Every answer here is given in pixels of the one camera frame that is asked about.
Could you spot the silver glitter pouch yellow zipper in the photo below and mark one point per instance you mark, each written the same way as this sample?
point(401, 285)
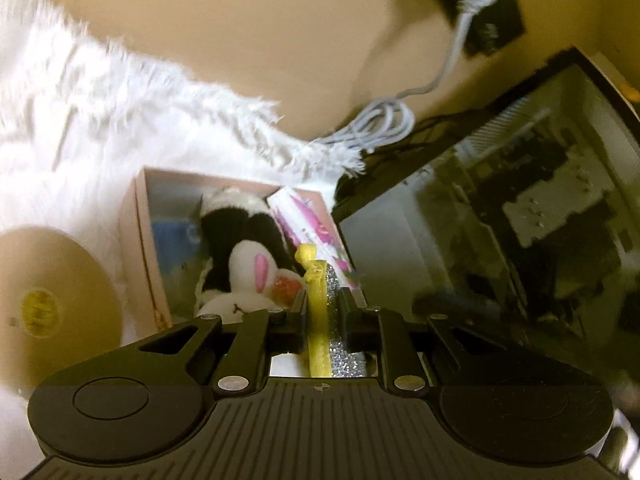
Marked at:
point(320, 305)

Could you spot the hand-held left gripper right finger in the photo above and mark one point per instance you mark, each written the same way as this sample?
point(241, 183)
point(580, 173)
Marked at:
point(347, 330)

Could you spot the black glass computer case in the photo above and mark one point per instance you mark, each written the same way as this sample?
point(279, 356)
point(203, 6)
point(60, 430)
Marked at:
point(500, 210)

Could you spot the pink printed pouch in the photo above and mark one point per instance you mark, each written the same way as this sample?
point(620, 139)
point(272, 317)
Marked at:
point(310, 225)

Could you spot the blue wet wipes pack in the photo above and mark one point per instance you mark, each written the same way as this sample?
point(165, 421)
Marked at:
point(170, 235)

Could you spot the floral glass candle jar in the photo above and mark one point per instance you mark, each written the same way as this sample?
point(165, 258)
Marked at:
point(55, 305)

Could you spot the pink box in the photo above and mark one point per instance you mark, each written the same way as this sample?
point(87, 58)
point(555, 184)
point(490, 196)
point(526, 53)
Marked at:
point(145, 250)

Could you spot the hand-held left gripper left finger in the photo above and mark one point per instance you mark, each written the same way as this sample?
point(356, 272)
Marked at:
point(299, 327)

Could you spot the black power strip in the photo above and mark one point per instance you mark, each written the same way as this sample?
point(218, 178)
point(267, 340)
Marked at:
point(492, 20)

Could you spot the white fluffy rug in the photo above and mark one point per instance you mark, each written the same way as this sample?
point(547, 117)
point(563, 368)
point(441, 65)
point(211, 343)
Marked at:
point(75, 110)

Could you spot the black and white plush toy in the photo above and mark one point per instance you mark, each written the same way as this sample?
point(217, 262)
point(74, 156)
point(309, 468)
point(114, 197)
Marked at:
point(240, 240)

